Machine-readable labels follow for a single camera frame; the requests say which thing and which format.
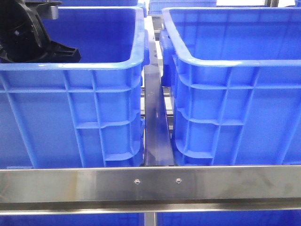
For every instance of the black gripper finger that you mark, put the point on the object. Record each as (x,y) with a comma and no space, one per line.
(59,53)

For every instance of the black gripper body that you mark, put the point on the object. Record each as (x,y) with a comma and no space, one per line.
(23,37)

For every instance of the large blue crate left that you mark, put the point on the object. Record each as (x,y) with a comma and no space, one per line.
(86,114)

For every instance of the large blue crate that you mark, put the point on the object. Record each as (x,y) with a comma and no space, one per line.
(235,76)
(86,114)

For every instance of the distant blue crate tall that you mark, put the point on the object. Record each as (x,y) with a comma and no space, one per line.
(156,6)

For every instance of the steel rack centre bar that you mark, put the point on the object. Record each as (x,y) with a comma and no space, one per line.
(158,150)

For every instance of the large blue crate right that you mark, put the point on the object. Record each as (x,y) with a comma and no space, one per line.
(235,76)

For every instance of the steel rack front rail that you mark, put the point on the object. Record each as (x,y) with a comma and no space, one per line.
(149,189)

